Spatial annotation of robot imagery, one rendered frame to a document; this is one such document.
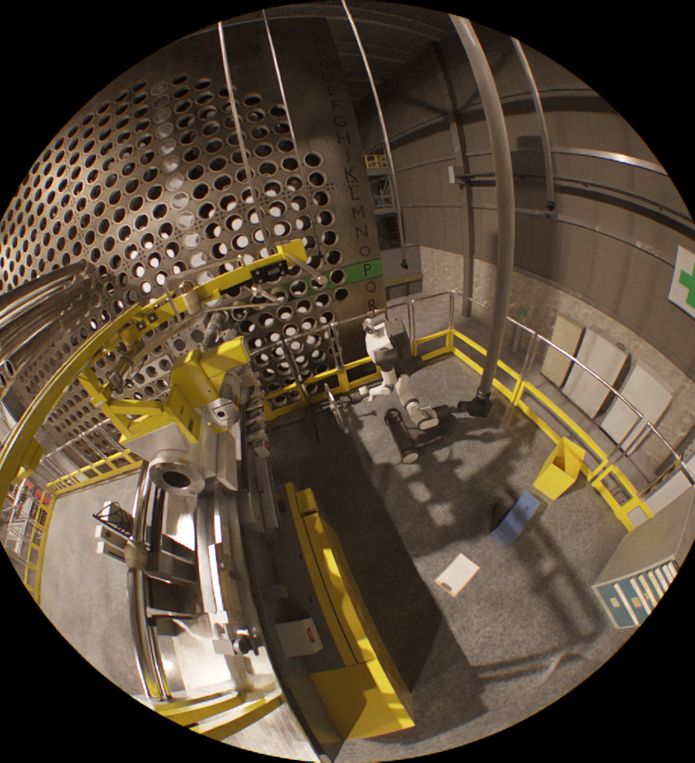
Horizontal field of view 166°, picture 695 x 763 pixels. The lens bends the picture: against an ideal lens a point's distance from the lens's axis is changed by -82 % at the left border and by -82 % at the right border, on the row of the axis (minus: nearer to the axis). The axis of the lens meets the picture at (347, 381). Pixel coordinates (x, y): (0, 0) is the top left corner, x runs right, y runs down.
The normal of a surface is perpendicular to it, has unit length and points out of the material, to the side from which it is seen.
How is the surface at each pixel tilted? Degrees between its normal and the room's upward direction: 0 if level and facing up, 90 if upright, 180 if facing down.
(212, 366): 90
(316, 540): 0
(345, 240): 90
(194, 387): 90
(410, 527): 0
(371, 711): 0
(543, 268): 90
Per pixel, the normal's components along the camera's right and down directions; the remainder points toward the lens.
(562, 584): -0.18, -0.76
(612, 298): -0.92, 0.35
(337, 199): 0.34, 0.55
